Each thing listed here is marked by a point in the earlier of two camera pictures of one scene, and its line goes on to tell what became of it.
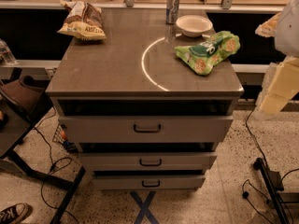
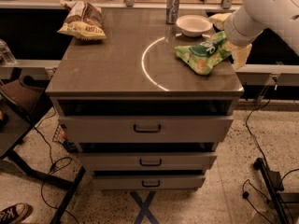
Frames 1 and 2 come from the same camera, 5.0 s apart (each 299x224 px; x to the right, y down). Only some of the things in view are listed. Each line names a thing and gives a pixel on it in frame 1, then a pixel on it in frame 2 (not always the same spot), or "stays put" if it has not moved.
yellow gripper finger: x=267 y=29 → x=219 y=19
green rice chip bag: x=206 y=54 stays put
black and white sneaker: x=13 y=214 stays put
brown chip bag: x=83 y=21 stays put
